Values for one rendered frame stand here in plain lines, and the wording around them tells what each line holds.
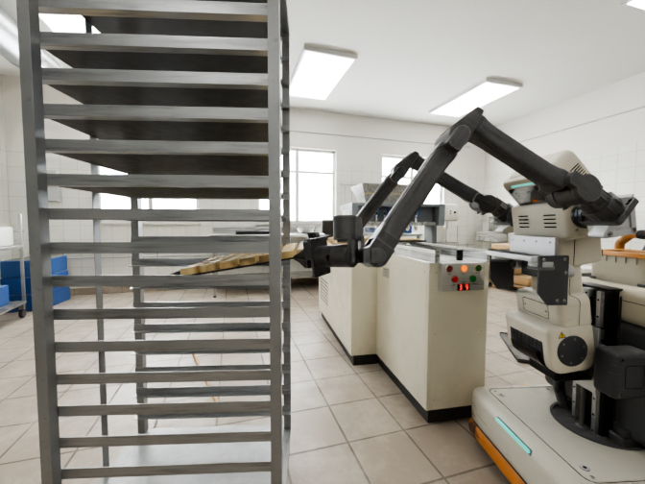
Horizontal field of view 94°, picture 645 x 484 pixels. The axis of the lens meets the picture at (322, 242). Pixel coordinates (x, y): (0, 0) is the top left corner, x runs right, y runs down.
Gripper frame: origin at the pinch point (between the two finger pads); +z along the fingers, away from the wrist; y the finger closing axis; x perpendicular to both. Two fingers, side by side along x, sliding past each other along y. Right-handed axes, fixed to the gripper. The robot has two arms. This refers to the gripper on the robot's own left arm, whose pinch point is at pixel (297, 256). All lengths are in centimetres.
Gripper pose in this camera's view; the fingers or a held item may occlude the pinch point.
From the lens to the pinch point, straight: 86.6
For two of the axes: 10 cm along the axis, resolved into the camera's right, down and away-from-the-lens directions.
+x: 6.6, -1.4, 7.4
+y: 1.3, 9.9, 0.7
